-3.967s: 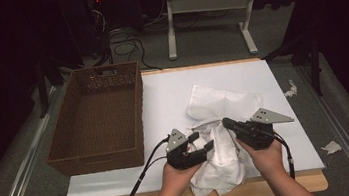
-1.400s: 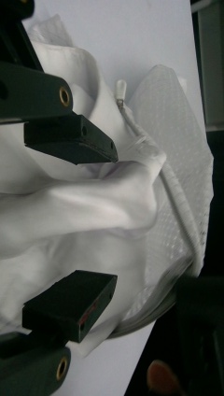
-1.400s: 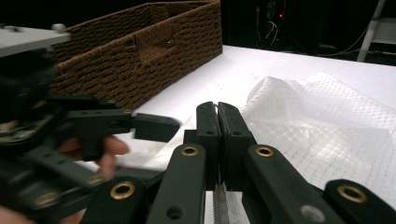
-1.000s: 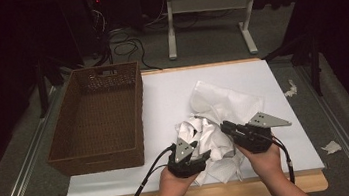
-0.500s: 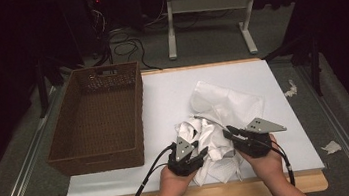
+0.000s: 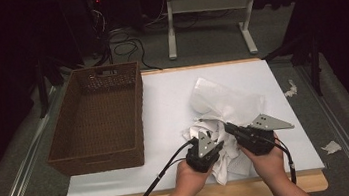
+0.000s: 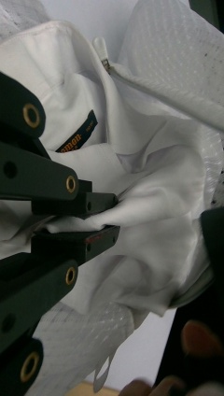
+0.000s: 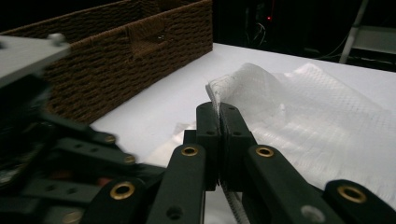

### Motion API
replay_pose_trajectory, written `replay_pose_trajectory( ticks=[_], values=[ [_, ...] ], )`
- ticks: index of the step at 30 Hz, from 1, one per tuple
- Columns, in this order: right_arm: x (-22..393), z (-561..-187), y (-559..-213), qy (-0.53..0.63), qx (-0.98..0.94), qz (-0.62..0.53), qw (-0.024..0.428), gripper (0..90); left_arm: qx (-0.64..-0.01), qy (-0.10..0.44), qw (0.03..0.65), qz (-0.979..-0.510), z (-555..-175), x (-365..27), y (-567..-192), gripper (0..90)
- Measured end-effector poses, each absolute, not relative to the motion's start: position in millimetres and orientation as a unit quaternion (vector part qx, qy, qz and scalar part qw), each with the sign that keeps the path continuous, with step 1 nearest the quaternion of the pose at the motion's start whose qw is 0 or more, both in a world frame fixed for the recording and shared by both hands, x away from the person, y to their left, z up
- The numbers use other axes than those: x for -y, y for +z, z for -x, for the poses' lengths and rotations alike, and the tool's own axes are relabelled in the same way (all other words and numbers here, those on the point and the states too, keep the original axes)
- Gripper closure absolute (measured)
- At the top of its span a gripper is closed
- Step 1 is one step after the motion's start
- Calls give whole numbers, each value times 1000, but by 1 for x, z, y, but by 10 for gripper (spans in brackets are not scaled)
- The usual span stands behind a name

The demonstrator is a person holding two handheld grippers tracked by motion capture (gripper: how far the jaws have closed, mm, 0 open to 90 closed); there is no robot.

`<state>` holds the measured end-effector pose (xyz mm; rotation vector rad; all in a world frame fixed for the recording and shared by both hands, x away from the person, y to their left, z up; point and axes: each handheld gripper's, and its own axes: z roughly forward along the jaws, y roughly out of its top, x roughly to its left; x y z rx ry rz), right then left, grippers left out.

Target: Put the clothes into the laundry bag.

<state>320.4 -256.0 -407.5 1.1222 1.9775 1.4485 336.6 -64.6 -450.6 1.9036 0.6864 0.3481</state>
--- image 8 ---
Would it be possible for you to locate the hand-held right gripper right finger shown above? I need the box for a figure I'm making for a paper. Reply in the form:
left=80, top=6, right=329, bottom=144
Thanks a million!
left=219, top=102, right=259, bottom=191

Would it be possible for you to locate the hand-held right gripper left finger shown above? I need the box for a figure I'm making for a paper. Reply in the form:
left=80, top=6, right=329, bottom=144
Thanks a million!
left=182, top=102, right=222, bottom=192

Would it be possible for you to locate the white mesh laundry bag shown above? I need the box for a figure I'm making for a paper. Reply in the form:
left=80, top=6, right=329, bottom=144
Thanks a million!
left=144, top=62, right=396, bottom=224

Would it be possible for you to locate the brown woven basket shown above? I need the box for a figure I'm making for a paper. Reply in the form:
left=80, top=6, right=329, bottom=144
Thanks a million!
left=0, top=0, right=214, bottom=125

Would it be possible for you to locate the white metal stand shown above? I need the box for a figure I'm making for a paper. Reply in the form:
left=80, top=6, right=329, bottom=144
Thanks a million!
left=338, top=0, right=396, bottom=64

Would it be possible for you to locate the thin white cable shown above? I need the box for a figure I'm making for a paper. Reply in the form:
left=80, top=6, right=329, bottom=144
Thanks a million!
left=246, top=21, right=268, bottom=48

